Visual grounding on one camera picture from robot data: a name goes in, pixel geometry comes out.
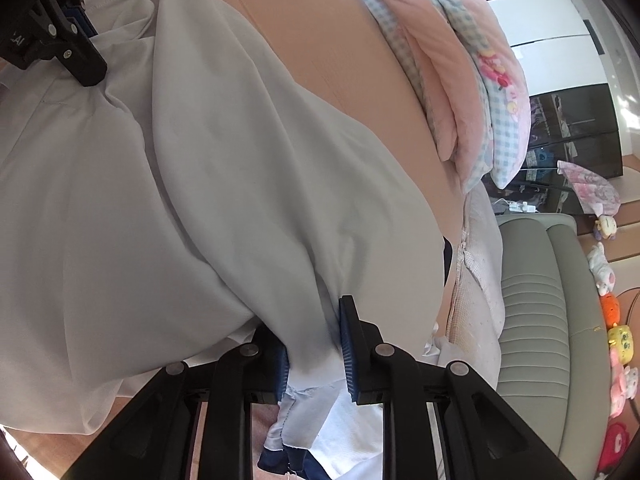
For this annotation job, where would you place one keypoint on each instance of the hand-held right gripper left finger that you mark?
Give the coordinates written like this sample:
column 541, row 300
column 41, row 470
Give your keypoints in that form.
column 282, row 375

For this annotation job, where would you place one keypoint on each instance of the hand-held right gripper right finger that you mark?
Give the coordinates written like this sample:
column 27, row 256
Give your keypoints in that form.
column 347, row 350

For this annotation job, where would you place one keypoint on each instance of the white shirt with navy trim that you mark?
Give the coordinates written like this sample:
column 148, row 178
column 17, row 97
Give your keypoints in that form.
column 200, row 185

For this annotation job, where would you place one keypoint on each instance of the cream textured blanket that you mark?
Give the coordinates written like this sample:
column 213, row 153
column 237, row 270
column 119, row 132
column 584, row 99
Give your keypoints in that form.
column 475, row 270

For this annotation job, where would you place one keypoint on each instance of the grey-green padded headboard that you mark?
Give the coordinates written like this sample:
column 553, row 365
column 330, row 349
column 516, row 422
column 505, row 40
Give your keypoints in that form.
column 535, row 310

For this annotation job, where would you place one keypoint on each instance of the white power strip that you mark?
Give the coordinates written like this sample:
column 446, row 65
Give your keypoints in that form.
column 525, row 206

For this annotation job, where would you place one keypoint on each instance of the bed with pink sheet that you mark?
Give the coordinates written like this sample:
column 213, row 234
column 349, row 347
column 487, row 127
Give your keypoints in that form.
column 325, row 60

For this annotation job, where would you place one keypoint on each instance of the white plush toy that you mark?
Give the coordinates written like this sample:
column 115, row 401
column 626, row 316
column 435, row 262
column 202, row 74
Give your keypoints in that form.
column 597, row 265

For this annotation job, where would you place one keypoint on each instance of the orange plush toy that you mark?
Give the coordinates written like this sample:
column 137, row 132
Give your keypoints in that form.
column 611, row 310

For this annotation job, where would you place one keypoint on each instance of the pink plush toy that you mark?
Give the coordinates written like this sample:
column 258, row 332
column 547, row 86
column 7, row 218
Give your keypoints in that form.
column 622, row 385

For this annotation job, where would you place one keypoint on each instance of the pink gingham folded comforter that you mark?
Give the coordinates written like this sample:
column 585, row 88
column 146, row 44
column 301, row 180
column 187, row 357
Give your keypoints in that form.
column 450, row 85

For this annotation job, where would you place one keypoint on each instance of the red plush toy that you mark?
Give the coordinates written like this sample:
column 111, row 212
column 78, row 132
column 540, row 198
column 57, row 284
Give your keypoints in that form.
column 615, row 447

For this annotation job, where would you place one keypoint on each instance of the purple and yellow plush toy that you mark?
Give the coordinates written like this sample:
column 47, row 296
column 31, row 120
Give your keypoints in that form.
column 606, row 226

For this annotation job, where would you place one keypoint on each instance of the pink printed cloth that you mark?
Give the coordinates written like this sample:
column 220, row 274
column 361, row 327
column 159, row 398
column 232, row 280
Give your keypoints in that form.
column 590, row 187

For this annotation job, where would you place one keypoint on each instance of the black glossy cabinet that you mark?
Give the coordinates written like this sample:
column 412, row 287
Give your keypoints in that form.
column 575, row 125

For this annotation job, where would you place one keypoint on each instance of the white glossy wardrobe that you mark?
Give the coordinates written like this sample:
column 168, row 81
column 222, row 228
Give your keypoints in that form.
column 550, row 25

